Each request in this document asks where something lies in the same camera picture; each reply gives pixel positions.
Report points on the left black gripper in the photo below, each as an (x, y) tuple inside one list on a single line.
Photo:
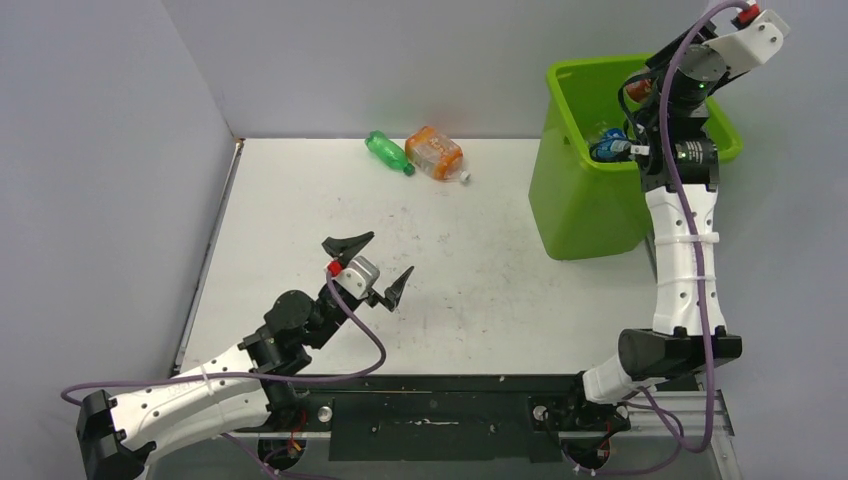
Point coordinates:
[(345, 250)]

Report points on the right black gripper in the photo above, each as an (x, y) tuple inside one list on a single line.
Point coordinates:
[(654, 66)]

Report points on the crushed red label bottle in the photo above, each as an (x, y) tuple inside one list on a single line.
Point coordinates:
[(639, 91)]

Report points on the pepsi bottle blue cap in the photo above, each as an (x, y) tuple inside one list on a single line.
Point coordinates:
[(613, 146)]

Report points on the green soda bottle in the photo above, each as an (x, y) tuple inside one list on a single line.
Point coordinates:
[(389, 153)]

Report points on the large orange tea bottle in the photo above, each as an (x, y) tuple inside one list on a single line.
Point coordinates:
[(437, 155)]

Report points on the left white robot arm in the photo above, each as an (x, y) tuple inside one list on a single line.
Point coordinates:
[(125, 426)]

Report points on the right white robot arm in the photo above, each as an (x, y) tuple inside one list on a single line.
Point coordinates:
[(678, 165)]

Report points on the green plastic bin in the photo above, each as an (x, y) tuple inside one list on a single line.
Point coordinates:
[(586, 209)]

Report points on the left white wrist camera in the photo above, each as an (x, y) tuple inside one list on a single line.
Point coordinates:
[(357, 278)]

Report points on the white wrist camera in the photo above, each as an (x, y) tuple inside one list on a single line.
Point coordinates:
[(357, 278), (759, 35)]

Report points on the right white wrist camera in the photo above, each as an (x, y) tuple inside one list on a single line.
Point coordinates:
[(759, 35)]

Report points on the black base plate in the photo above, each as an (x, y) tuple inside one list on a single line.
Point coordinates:
[(418, 418)]

